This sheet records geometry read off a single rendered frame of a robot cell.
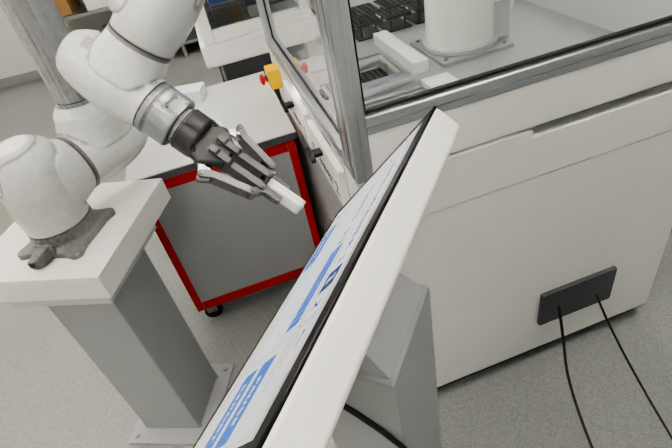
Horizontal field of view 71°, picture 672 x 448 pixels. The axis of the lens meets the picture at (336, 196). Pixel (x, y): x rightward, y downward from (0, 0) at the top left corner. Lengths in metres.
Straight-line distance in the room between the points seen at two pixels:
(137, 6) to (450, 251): 0.88
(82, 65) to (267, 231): 1.17
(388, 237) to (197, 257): 1.43
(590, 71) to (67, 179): 1.20
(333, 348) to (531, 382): 1.42
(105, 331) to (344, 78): 0.99
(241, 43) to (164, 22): 1.47
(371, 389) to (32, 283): 0.93
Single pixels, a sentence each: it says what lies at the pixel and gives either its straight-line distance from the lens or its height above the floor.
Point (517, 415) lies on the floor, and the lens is 1.74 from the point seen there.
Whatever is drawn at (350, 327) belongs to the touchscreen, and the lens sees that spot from 0.44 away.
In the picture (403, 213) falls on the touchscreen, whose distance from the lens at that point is 0.54.
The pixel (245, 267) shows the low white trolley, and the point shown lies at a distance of 1.95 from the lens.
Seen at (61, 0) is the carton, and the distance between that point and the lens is 5.36.
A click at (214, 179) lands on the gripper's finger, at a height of 1.13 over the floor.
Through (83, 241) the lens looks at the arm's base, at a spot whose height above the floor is 0.85.
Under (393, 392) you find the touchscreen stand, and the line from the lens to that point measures 0.60.
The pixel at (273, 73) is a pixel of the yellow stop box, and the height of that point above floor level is 0.90.
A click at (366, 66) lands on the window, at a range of 0.91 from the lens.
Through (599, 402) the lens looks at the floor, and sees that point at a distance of 1.81.
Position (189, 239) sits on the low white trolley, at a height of 0.46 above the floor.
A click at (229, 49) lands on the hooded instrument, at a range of 2.24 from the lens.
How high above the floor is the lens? 1.53
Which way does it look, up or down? 37 degrees down
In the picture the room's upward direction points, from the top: 12 degrees counter-clockwise
